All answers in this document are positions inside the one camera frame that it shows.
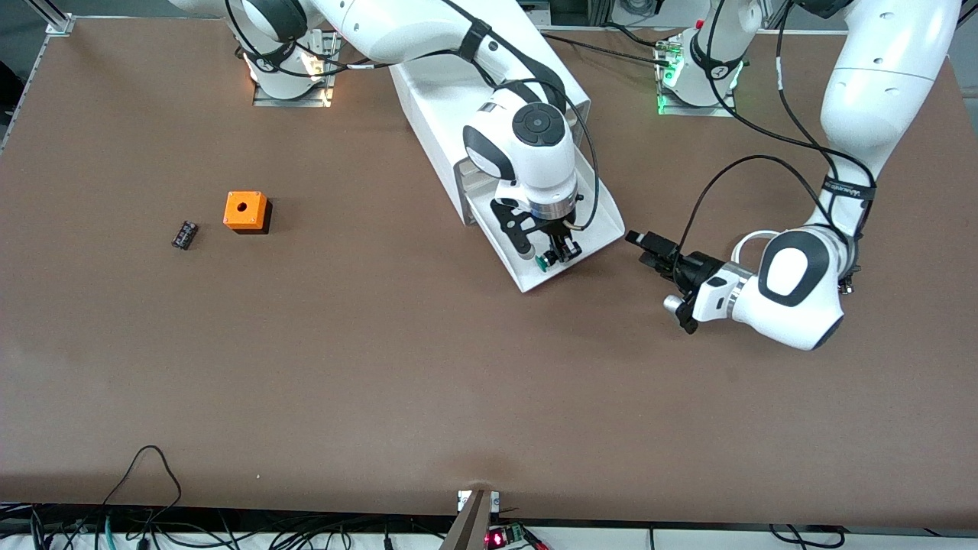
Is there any white drawer cabinet housing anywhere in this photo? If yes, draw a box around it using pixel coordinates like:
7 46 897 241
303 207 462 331
388 0 593 227

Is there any grey camera post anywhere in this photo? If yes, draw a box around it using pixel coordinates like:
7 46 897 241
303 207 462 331
439 489 494 550

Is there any circuit board with red LED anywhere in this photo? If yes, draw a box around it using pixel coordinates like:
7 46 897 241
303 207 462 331
484 523 529 550

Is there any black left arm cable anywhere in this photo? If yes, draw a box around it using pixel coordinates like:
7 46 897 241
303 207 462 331
676 0 866 265

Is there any white post bracket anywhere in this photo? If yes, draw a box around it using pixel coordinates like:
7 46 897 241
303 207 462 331
457 490 502 514

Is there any black floor cable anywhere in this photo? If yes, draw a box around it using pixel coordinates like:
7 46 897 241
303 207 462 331
767 523 846 550

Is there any black looped cable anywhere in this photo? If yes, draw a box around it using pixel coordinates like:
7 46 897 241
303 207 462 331
102 445 183 511

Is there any white curved plastic ring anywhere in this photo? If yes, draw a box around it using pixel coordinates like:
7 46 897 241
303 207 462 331
731 229 782 265

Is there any black table cable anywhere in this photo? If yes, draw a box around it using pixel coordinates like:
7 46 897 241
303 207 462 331
539 32 675 70
604 21 670 49

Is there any orange box with hole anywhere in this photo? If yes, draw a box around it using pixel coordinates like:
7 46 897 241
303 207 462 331
223 190 273 235

